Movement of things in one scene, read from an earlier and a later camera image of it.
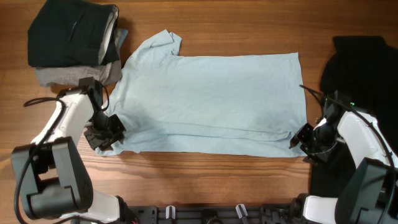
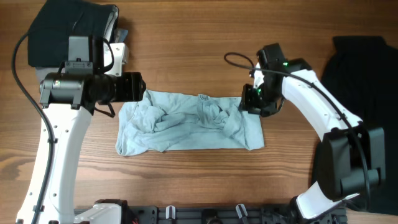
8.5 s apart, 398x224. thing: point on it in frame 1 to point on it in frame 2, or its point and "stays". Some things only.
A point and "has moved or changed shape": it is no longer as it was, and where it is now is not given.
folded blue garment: [122, 35] stays
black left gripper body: [104, 130] to [126, 88]
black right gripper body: [313, 142] to [257, 99]
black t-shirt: [362, 71] stays
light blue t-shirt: [224, 106] has moved or changed shape
